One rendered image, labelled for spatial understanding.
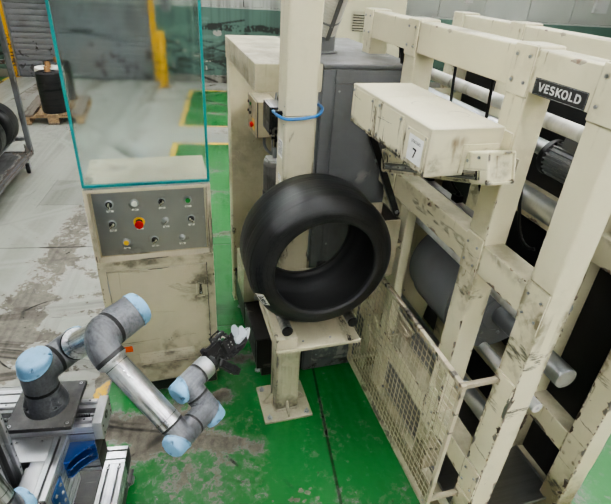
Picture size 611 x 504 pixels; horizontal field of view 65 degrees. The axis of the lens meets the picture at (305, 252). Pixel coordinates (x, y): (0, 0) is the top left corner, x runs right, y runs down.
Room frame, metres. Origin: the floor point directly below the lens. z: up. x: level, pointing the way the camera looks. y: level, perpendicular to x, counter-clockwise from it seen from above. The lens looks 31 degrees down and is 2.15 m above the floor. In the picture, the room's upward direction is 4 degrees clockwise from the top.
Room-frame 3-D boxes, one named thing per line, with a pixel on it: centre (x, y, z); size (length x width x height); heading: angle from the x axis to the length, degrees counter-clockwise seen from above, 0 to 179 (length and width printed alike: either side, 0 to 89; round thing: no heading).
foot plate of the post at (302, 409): (1.92, 0.07, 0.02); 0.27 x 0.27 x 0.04; 18
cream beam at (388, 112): (1.65, -0.35, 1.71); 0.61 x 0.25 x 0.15; 18
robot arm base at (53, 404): (1.20, 0.91, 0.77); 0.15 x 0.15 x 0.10
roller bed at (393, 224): (2.01, -0.32, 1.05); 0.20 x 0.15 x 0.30; 18
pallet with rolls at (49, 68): (7.33, 3.92, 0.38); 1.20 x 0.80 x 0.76; 18
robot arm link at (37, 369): (1.20, 0.91, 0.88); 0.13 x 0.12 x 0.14; 156
